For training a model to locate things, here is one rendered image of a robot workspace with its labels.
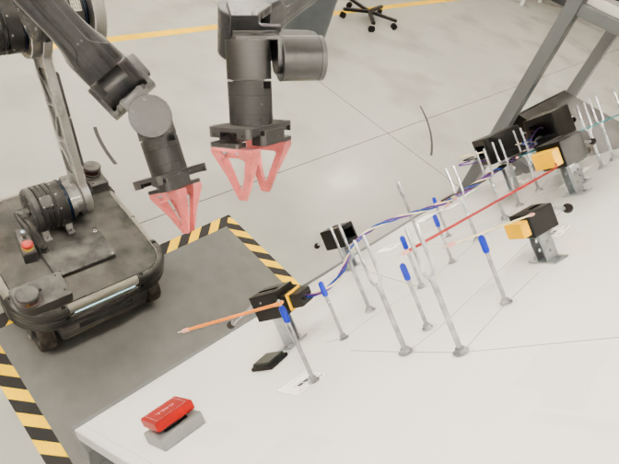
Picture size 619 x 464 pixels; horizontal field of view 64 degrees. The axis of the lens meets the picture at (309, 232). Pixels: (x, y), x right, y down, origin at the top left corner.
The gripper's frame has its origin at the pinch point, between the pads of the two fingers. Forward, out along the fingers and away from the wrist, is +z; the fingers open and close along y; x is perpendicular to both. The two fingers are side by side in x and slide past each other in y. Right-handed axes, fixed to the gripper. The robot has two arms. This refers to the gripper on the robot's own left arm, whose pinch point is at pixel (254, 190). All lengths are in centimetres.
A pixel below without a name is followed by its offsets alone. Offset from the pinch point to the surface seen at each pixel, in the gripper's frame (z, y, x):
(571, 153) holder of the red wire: -1, 45, -37
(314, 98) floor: 10, 262, 133
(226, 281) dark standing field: 75, 99, 89
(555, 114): -5, 70, -32
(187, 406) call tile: 21.7, -19.4, -2.8
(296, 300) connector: 15.3, -0.5, -6.7
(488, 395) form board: 9.2, -17.6, -35.5
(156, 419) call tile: 22.2, -22.5, -0.6
